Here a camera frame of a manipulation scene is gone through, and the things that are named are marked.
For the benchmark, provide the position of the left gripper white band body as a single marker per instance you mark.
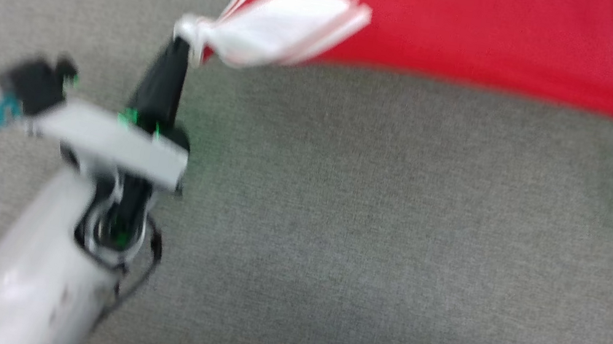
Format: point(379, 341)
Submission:
point(112, 142)

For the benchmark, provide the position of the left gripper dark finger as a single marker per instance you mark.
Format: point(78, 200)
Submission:
point(153, 90)
point(173, 106)

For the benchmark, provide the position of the red and white garment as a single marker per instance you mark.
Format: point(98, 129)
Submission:
point(461, 30)

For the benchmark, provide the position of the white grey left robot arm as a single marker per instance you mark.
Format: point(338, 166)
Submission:
point(33, 282)

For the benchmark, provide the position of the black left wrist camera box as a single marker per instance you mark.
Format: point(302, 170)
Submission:
point(38, 83)

